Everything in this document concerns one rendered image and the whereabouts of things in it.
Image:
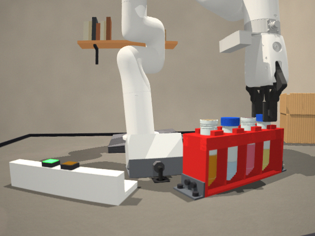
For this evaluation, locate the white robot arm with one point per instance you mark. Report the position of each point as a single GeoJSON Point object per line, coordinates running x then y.
{"type": "Point", "coordinates": [134, 62]}

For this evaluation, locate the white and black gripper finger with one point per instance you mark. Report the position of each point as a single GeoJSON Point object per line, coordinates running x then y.
{"type": "Point", "coordinates": [256, 99]}
{"type": "Point", "coordinates": [272, 97]}

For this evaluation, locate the red tube rack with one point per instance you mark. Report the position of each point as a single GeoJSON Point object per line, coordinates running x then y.
{"type": "Point", "coordinates": [196, 149]}

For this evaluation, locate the dark grey bolted mounting bracket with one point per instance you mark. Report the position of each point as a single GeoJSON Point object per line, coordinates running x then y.
{"type": "Point", "coordinates": [187, 190]}

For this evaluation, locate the brown cardboard box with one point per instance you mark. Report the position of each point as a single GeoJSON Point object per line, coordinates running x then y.
{"type": "Point", "coordinates": [297, 117]}

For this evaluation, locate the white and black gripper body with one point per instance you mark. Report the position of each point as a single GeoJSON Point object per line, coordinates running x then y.
{"type": "Point", "coordinates": [260, 58]}

